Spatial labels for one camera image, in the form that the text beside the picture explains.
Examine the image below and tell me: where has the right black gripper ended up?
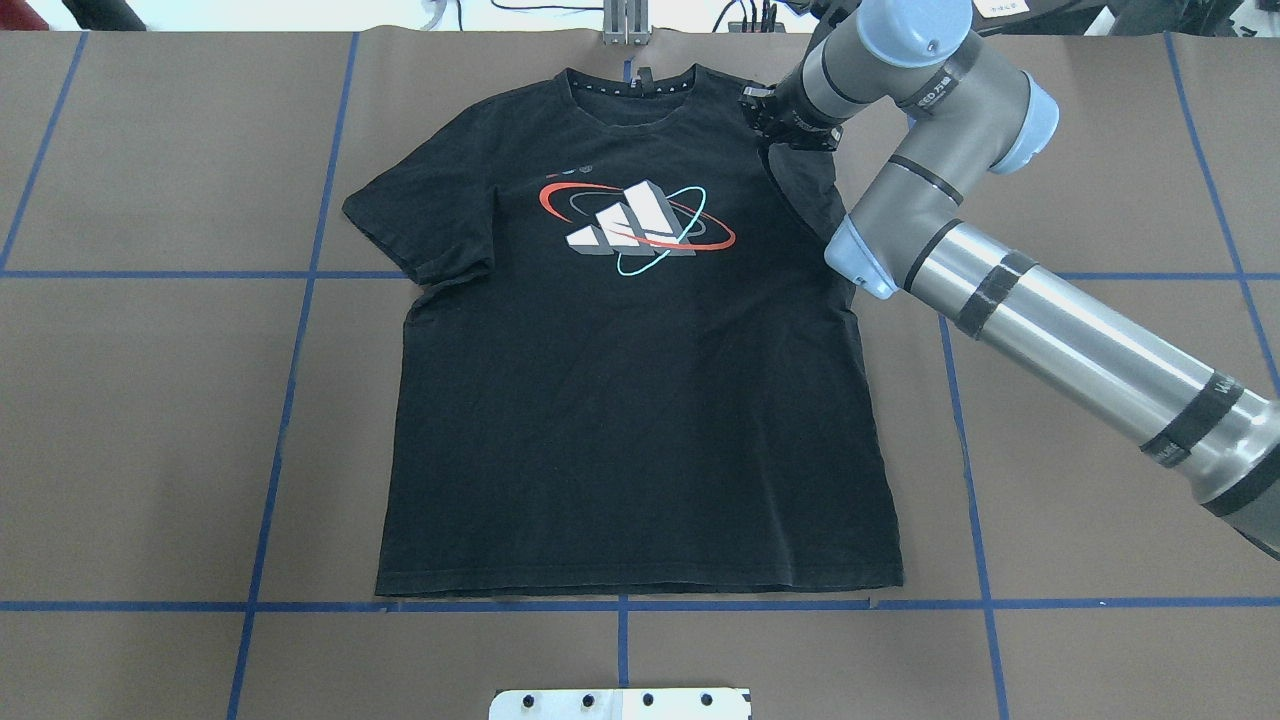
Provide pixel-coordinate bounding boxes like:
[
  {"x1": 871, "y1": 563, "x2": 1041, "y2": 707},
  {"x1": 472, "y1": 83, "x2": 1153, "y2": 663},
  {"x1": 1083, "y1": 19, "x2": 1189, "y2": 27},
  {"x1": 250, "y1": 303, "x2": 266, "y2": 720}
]
[{"x1": 739, "y1": 85, "x2": 842, "y2": 152}]

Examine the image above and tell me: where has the black printed t-shirt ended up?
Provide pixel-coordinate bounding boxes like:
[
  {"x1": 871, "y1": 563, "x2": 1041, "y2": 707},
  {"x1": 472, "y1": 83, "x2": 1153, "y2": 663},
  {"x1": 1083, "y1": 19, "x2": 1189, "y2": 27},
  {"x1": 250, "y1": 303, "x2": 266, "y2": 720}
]
[{"x1": 342, "y1": 65, "x2": 904, "y2": 597}]

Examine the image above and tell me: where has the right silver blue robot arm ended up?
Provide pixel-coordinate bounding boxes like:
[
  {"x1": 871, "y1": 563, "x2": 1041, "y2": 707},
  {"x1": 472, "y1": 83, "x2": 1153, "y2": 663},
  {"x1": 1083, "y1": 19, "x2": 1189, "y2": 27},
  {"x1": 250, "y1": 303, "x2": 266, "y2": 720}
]
[{"x1": 740, "y1": 1, "x2": 1279, "y2": 557}]

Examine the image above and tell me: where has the aluminium frame post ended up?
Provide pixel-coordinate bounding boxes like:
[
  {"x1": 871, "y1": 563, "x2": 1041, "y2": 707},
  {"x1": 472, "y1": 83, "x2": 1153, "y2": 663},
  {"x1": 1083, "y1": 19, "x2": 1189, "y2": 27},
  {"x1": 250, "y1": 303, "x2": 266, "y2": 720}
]
[{"x1": 602, "y1": 0, "x2": 652, "y2": 46}]

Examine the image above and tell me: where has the white pedestal base plate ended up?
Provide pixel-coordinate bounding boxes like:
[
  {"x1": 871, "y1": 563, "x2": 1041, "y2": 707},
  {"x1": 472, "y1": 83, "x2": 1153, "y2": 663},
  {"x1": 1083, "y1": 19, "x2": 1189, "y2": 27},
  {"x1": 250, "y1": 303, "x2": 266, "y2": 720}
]
[{"x1": 488, "y1": 687, "x2": 755, "y2": 719}]

